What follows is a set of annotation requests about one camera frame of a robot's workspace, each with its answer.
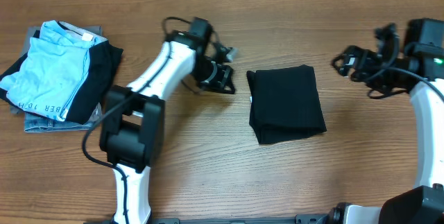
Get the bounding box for black t-shirt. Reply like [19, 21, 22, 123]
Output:
[246, 65, 327, 145]

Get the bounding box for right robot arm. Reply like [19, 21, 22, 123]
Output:
[319, 18, 443, 223]

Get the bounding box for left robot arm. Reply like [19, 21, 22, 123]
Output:
[99, 17, 236, 223]

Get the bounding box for light blue folded t-shirt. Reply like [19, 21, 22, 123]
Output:
[1, 20, 107, 121]

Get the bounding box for folded blue jeans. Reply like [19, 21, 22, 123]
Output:
[24, 113, 94, 133]

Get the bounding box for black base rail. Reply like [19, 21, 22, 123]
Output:
[83, 212, 330, 224]

